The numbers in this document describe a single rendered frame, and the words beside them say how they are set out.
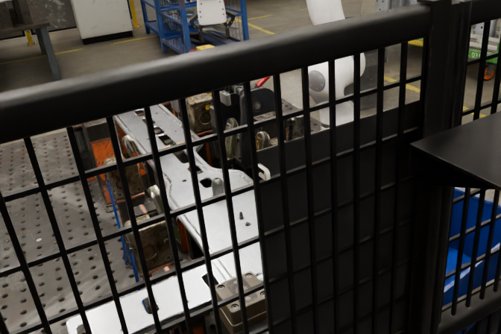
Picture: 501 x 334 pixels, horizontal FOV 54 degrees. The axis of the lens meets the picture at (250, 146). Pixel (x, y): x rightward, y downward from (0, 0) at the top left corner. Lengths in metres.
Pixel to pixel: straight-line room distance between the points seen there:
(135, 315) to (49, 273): 0.74
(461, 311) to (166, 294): 0.53
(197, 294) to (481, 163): 0.64
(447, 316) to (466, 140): 0.28
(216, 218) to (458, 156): 0.78
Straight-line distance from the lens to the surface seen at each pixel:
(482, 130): 0.50
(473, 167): 0.43
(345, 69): 1.49
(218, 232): 1.10
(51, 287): 1.59
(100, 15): 8.13
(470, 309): 0.71
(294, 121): 1.09
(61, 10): 8.92
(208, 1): 1.81
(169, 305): 0.95
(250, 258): 1.02
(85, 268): 1.62
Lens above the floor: 1.63
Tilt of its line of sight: 26 degrees down
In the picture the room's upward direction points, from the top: 6 degrees counter-clockwise
